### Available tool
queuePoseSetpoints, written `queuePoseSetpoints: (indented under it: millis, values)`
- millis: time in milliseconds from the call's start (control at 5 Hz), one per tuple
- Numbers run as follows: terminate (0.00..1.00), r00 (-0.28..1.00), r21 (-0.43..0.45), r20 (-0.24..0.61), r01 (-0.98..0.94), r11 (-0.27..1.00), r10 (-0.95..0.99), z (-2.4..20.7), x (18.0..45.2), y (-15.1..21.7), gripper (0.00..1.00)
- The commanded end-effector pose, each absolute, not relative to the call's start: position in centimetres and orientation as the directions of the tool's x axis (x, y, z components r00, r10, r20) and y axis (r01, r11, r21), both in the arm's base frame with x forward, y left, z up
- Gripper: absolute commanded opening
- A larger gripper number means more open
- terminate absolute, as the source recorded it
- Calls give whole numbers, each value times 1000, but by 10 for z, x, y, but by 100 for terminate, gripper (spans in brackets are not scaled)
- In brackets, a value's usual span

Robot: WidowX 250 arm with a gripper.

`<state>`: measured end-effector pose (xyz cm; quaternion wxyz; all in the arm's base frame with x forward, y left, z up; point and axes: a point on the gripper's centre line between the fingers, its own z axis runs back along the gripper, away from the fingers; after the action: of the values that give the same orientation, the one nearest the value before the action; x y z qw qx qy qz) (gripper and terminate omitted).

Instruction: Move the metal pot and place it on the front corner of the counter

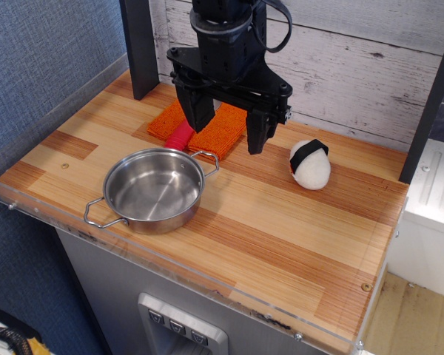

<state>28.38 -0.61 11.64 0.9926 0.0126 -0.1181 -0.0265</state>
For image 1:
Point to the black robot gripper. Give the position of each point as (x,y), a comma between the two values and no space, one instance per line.
(231,69)

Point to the small metal pot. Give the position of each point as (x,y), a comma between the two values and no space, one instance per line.
(157,190)

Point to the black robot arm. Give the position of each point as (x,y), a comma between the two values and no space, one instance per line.
(225,18)

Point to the orange knitted cloth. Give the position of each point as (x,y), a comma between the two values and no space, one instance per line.
(218,137)

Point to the white rice ball toy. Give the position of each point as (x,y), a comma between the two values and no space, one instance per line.
(309,164)

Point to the grey toy fridge cabinet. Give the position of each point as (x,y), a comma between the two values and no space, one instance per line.
(112,286)

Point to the silver dispenser panel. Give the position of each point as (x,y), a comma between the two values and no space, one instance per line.
(170,330)

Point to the clear acrylic guard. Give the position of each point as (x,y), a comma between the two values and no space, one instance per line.
(293,258)

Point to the white ridged box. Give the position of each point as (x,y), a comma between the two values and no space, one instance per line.
(416,252)

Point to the black yellow object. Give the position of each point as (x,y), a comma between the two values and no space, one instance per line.
(17,337)

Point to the red handled metal spoon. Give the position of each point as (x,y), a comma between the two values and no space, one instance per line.
(180,137)

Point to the left dark grey post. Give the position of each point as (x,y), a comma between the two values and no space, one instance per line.
(137,24)

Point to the dark grey post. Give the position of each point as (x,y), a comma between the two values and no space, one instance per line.
(424,127)
(137,24)

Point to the right dark grey post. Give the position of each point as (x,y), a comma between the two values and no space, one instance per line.
(424,127)

